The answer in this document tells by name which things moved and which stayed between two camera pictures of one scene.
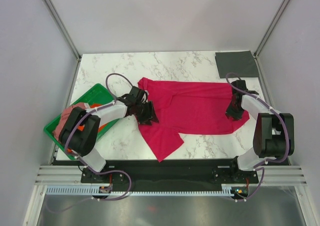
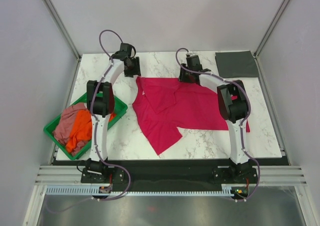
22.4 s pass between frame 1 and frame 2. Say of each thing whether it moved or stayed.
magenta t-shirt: moved
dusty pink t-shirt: stayed
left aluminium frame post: stayed
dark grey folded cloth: stayed
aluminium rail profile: stayed
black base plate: stayed
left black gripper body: moved
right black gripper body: moved
